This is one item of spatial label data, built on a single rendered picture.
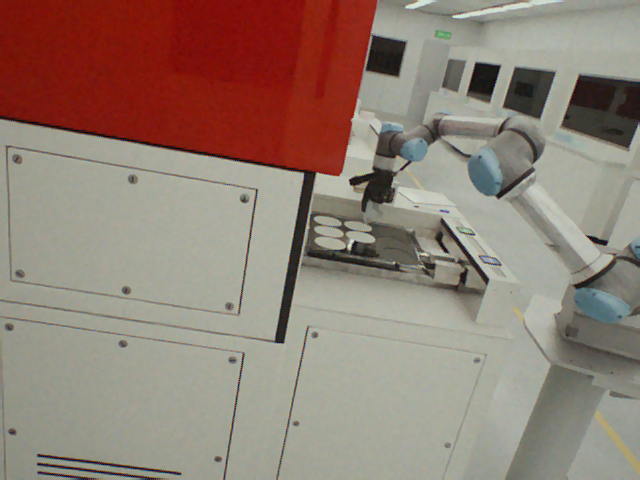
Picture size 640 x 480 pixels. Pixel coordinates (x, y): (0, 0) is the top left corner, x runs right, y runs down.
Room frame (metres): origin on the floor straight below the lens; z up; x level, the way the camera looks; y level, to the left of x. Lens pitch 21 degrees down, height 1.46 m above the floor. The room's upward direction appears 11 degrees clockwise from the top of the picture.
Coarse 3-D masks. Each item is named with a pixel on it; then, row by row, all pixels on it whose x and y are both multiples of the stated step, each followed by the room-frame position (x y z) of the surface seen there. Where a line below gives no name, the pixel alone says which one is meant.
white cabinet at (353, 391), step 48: (288, 336) 1.23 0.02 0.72; (336, 336) 1.24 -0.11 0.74; (384, 336) 1.25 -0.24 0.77; (432, 336) 1.26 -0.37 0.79; (480, 336) 1.27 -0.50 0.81; (288, 384) 1.23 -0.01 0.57; (336, 384) 1.24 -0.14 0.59; (384, 384) 1.25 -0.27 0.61; (432, 384) 1.26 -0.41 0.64; (480, 384) 1.27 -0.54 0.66; (288, 432) 1.23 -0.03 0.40; (336, 432) 1.24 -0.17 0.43; (384, 432) 1.25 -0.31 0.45; (432, 432) 1.26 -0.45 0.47
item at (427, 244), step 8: (416, 240) 1.79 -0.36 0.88; (424, 240) 1.80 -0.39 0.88; (432, 240) 1.82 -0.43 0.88; (416, 248) 1.77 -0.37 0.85; (424, 248) 1.71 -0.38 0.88; (432, 248) 1.73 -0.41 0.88; (440, 248) 1.74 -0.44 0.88; (432, 272) 1.52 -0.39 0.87; (440, 280) 1.50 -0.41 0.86; (448, 280) 1.50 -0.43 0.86; (456, 280) 1.50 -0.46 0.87
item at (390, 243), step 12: (312, 216) 1.76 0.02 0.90; (312, 228) 1.63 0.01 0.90; (336, 228) 1.68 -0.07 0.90; (348, 228) 1.70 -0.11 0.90; (372, 228) 1.76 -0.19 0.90; (384, 228) 1.79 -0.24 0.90; (396, 228) 1.81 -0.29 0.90; (312, 240) 1.52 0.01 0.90; (348, 240) 1.58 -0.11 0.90; (384, 240) 1.65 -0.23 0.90; (396, 240) 1.68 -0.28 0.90; (348, 252) 1.48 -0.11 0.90; (360, 252) 1.50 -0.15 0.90; (372, 252) 1.52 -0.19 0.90; (384, 252) 1.54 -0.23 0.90; (396, 252) 1.56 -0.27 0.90; (408, 252) 1.58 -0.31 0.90
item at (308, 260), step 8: (304, 256) 1.50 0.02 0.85; (312, 256) 1.51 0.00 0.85; (320, 256) 1.52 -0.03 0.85; (304, 264) 1.50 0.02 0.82; (312, 264) 1.50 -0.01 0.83; (320, 264) 1.50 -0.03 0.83; (328, 264) 1.51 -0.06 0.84; (336, 264) 1.51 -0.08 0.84; (344, 264) 1.51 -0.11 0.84; (352, 264) 1.51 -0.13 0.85; (360, 264) 1.52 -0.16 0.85; (352, 272) 1.51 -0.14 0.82; (360, 272) 1.51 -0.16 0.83; (368, 272) 1.52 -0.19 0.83; (376, 272) 1.52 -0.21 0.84; (384, 272) 1.52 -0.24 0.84; (392, 272) 1.52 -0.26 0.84; (400, 272) 1.52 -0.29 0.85; (408, 272) 1.53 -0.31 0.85; (400, 280) 1.52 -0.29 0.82; (408, 280) 1.53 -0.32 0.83; (416, 280) 1.53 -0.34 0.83; (424, 280) 1.53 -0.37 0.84; (432, 280) 1.53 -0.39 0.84; (448, 288) 1.54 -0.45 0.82
